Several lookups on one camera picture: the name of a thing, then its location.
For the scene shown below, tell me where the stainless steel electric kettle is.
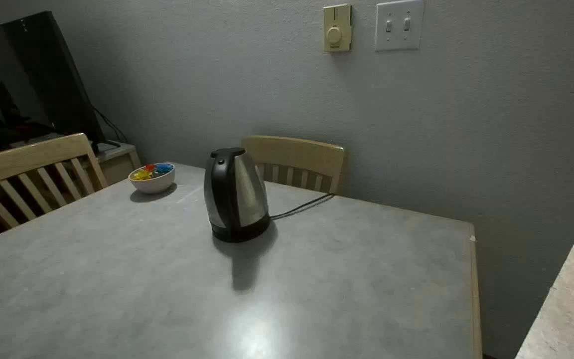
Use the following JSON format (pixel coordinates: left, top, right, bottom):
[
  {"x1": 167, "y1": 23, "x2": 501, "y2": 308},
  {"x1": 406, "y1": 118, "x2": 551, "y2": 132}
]
[{"x1": 202, "y1": 146, "x2": 272, "y2": 236}]

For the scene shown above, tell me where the black kettle power base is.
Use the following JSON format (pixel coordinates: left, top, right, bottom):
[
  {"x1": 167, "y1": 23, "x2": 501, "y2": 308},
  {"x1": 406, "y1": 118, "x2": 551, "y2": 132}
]
[{"x1": 208, "y1": 218, "x2": 272, "y2": 244}]

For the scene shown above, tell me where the wooden slat-back chair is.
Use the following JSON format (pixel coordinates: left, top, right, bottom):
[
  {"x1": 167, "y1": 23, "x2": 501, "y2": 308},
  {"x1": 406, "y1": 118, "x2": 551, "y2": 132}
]
[
  {"x1": 238, "y1": 134, "x2": 348, "y2": 196},
  {"x1": 0, "y1": 130, "x2": 107, "y2": 232}
]

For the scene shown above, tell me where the white ceramic bowl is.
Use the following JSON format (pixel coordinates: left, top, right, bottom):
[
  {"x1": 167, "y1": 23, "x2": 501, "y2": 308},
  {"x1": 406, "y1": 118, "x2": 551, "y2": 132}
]
[{"x1": 127, "y1": 160, "x2": 179, "y2": 196}]

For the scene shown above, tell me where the yellow toy flower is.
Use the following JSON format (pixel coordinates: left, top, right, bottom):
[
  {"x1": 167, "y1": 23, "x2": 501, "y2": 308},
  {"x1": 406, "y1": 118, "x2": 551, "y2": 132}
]
[{"x1": 129, "y1": 168, "x2": 155, "y2": 184}]

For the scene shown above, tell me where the beige side cabinet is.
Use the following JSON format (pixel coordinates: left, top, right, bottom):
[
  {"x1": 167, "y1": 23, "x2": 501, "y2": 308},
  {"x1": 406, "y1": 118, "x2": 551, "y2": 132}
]
[{"x1": 93, "y1": 140, "x2": 143, "y2": 188}]

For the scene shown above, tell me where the black kettle power cord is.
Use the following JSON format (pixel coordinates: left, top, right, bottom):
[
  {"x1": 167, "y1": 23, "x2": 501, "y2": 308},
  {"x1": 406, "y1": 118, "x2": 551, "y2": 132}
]
[{"x1": 268, "y1": 192, "x2": 336, "y2": 222}]

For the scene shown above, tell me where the beige wall dial thermostat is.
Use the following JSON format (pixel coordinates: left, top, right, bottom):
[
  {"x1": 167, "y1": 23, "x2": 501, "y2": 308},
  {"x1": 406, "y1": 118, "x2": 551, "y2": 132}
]
[{"x1": 320, "y1": 3, "x2": 354, "y2": 54}]

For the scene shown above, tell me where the black thin wall cable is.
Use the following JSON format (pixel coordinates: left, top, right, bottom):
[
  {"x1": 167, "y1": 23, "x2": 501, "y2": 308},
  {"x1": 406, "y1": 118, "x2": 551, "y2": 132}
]
[{"x1": 91, "y1": 104, "x2": 131, "y2": 146}]

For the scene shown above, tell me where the white double light switch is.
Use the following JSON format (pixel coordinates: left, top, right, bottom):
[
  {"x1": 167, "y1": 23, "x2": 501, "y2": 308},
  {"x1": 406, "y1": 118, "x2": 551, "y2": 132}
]
[{"x1": 372, "y1": 0, "x2": 426, "y2": 54}]

